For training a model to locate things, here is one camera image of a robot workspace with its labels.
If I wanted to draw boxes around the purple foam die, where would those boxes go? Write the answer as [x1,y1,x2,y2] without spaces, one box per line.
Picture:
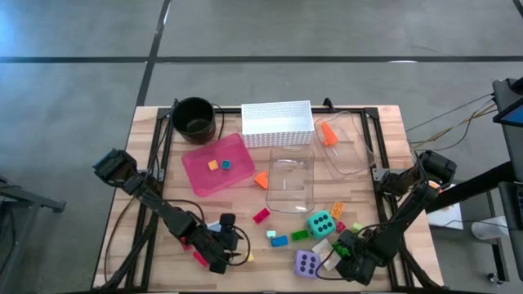
[293,249,322,280]

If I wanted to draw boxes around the white paper sheet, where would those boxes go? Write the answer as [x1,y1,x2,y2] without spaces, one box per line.
[427,183,465,230]

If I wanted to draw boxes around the grey equipment cart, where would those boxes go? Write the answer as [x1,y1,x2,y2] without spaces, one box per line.
[424,77,523,287]

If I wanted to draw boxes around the pink translucent plastic tray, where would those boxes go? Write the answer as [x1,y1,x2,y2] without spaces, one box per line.
[181,132,257,198]

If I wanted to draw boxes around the teal foam die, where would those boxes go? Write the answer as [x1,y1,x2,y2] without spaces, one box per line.
[306,210,337,240]

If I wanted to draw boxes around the clear card packet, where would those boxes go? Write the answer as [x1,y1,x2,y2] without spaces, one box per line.
[311,238,342,271]

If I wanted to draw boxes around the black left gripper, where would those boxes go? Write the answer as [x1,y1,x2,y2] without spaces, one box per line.
[191,226,248,274]

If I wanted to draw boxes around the orange toy piece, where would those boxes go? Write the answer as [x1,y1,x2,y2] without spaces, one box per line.
[320,121,339,147]

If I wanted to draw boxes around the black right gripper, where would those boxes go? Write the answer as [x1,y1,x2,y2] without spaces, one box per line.
[333,239,377,285]

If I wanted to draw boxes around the laptop with blue screen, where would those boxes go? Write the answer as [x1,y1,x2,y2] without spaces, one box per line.
[493,97,523,127]

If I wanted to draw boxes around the red toy brick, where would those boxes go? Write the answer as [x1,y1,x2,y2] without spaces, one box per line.
[192,250,210,268]
[252,207,271,225]

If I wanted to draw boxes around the black bucket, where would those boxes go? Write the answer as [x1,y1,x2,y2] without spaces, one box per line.
[171,96,217,145]

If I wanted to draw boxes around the person's foot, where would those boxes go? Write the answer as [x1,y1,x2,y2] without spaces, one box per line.
[471,216,510,241]

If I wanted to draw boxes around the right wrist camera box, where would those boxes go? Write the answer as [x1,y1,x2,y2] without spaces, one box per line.
[338,229,360,246]

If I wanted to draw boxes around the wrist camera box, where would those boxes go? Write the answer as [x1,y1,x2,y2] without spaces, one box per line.
[219,212,238,230]
[338,229,360,246]

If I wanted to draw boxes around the black floor stand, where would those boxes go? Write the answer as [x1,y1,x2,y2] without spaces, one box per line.
[0,175,66,292]

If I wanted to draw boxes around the black aluminium table frame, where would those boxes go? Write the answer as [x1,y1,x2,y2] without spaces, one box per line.
[97,97,440,292]

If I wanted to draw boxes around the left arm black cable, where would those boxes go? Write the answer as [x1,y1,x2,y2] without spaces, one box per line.
[163,198,251,266]

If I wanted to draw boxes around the white perforated panel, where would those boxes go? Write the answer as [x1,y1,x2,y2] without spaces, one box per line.
[240,100,315,149]

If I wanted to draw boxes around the clear plastic bin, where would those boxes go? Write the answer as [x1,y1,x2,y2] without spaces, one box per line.
[313,110,377,180]
[266,145,315,215]

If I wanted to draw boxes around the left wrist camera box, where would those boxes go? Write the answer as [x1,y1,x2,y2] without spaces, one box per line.
[219,212,238,230]

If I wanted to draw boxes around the thin floor cables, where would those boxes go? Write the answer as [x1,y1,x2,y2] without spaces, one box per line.
[405,92,498,153]

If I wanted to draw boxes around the flat orange toy brick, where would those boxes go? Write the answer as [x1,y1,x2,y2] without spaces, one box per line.
[329,201,346,220]

